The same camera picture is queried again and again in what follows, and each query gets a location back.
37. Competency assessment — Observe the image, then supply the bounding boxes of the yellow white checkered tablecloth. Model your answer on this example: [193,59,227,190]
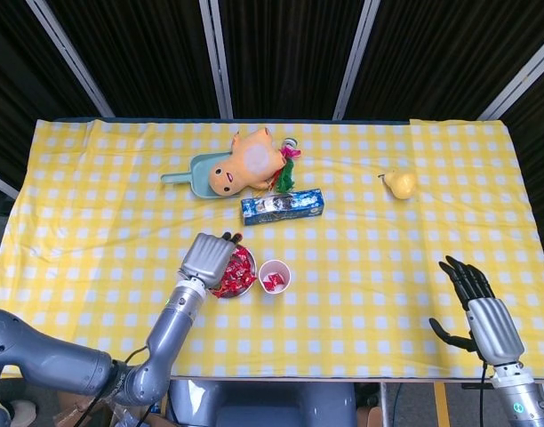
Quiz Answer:
[0,117,544,380]

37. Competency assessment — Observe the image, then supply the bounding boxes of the white metal frame post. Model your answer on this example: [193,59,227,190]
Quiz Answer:
[0,171,20,200]
[199,0,234,119]
[478,33,544,121]
[332,0,382,120]
[25,0,116,118]

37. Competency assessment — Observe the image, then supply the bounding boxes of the pink green red tassel toy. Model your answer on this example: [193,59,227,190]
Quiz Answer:
[265,148,302,195]

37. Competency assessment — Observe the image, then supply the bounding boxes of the orange plush toy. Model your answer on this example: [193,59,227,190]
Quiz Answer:
[208,126,285,197]

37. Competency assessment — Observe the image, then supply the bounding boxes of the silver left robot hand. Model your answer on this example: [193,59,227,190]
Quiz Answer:
[179,231,244,290]

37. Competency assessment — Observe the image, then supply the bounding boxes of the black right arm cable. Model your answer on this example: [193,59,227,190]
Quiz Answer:
[475,359,489,427]

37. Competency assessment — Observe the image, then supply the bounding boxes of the brown cardboard box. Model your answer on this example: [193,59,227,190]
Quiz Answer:
[53,391,166,427]

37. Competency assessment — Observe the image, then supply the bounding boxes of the black curtain panel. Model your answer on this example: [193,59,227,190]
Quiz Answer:
[218,0,366,120]
[47,0,222,119]
[0,0,105,190]
[498,57,544,254]
[342,0,544,120]

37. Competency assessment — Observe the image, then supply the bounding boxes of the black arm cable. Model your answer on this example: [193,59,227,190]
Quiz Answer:
[74,345,164,427]
[475,359,489,427]

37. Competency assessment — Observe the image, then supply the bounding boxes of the yellow pear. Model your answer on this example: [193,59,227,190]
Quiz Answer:
[378,168,419,201]

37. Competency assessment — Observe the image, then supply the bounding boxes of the white paper cup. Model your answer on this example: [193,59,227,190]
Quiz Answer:
[258,259,292,294]

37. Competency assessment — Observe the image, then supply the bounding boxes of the round silver metal plate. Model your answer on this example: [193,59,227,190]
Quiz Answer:
[208,243,259,300]

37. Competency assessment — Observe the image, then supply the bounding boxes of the grey robot torso base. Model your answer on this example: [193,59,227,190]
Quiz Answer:
[167,380,357,427]

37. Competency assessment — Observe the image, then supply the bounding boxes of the blue cookie box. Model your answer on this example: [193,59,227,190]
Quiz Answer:
[240,189,324,227]

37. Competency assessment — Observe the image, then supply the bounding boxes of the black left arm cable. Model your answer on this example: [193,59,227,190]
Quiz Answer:
[74,345,164,427]

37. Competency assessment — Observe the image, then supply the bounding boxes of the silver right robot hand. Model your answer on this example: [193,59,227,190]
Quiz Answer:
[428,254,525,367]

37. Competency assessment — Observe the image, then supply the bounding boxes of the teal plastic dustpan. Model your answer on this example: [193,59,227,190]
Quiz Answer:
[160,153,237,202]

